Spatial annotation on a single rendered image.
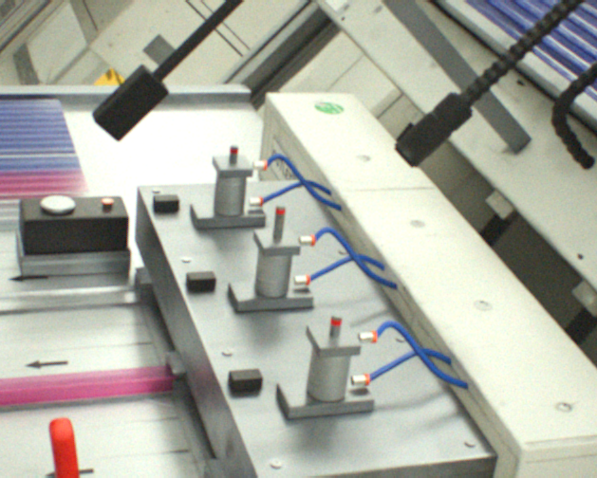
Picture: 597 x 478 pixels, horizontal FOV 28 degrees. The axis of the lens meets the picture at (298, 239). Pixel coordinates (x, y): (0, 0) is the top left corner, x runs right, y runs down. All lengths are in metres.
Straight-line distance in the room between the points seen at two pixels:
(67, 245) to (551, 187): 0.34
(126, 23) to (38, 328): 1.21
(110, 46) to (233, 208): 1.18
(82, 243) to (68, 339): 0.09
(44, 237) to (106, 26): 1.14
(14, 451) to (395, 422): 0.22
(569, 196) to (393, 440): 0.22
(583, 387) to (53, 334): 0.35
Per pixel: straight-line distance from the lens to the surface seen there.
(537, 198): 0.79
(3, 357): 0.80
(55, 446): 0.56
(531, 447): 0.64
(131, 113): 0.73
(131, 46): 2.00
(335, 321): 0.64
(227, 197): 0.83
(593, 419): 0.67
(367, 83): 3.95
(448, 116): 0.64
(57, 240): 0.87
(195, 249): 0.80
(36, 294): 0.86
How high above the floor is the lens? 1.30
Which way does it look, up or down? 8 degrees down
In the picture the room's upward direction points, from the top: 47 degrees clockwise
